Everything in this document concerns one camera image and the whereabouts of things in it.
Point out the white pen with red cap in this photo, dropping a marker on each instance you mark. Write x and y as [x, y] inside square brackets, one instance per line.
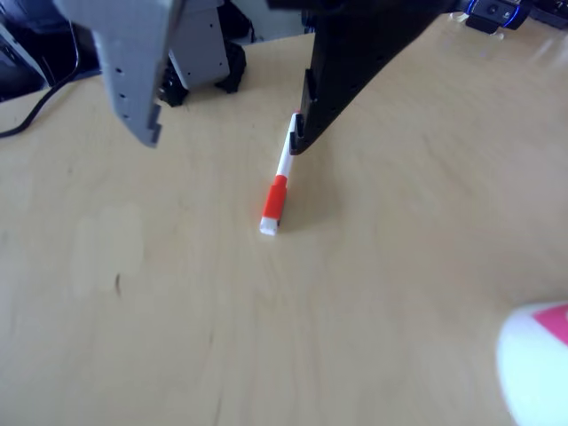
[275, 199]

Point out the white mug with pink hearts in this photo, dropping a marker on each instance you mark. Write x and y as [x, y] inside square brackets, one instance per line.
[532, 377]

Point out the black webcam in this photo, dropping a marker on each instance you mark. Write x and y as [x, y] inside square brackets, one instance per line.
[492, 11]

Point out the black device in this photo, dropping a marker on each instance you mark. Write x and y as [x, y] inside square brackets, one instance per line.
[18, 57]

